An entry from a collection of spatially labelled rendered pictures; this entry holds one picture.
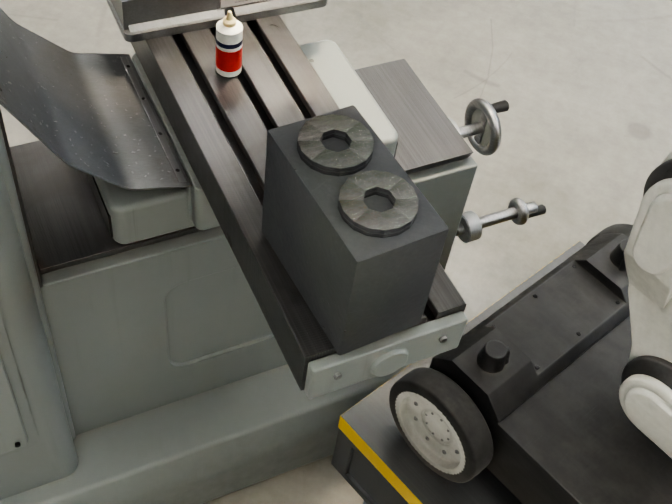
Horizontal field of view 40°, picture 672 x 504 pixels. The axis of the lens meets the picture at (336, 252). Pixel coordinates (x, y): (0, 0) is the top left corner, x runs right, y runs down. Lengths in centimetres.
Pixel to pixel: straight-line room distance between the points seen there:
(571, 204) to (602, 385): 113
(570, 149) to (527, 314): 127
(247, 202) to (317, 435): 79
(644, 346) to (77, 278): 87
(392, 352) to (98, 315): 59
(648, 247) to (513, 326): 39
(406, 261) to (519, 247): 150
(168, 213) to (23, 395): 39
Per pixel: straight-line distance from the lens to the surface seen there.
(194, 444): 186
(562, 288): 168
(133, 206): 143
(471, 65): 302
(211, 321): 173
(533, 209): 193
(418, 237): 102
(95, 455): 186
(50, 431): 173
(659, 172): 126
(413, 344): 119
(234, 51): 143
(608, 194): 275
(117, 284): 154
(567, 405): 158
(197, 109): 141
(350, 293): 103
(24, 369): 155
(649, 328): 144
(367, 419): 167
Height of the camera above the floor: 185
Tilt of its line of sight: 51 degrees down
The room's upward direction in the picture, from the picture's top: 9 degrees clockwise
